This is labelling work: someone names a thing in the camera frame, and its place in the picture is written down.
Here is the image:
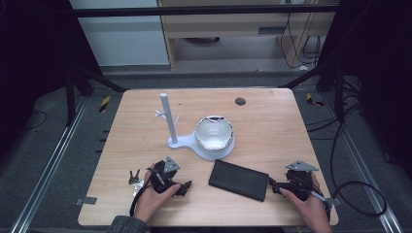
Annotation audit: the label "person's left hand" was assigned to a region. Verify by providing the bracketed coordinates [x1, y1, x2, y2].
[134, 171, 182, 224]

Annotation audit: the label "keys with silver keychain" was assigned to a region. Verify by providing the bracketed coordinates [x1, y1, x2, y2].
[128, 169, 146, 198]

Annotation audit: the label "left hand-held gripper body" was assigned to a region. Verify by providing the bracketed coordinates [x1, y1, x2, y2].
[150, 155, 181, 195]

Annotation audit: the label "black metal stand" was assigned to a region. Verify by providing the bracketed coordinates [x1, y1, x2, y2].
[63, 59, 128, 128]
[278, 62, 346, 122]

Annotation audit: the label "metal floor rail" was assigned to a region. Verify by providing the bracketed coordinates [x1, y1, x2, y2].
[324, 93, 403, 233]
[10, 96, 89, 233]

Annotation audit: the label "black hanging cables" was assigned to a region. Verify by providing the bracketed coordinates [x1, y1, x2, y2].
[279, 12, 323, 71]

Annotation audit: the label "white cabinet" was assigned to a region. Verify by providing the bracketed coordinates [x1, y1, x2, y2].
[69, 0, 170, 68]

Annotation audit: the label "yellow black floor tape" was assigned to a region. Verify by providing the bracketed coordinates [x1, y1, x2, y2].
[98, 95, 112, 114]
[305, 92, 326, 108]

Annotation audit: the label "white stand with hooks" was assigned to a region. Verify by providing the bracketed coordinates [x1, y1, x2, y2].
[154, 92, 236, 162]

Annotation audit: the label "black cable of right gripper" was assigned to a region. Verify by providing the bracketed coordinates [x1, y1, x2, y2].
[310, 119, 389, 218]

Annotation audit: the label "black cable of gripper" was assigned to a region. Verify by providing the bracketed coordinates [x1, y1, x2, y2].
[310, 119, 389, 218]
[128, 167, 154, 217]

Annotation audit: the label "grey tape strip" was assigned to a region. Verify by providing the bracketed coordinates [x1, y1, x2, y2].
[325, 196, 343, 209]
[75, 196, 98, 206]

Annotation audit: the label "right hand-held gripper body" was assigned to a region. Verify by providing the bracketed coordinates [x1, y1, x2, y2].
[285, 160, 319, 202]

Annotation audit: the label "black curtain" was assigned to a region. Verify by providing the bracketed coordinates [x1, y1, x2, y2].
[319, 0, 412, 181]
[0, 0, 102, 158]

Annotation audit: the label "white bowl with silver rim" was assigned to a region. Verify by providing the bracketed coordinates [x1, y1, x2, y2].
[194, 115, 235, 151]

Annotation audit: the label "person's right hand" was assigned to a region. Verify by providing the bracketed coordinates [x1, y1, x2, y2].
[280, 174, 333, 233]

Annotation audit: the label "black wallet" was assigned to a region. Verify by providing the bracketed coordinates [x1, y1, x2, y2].
[208, 158, 270, 203]

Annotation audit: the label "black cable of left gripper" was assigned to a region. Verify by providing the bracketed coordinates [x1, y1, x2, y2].
[128, 167, 154, 217]

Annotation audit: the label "black horizontal bar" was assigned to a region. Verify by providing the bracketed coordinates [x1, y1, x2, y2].
[72, 4, 340, 17]

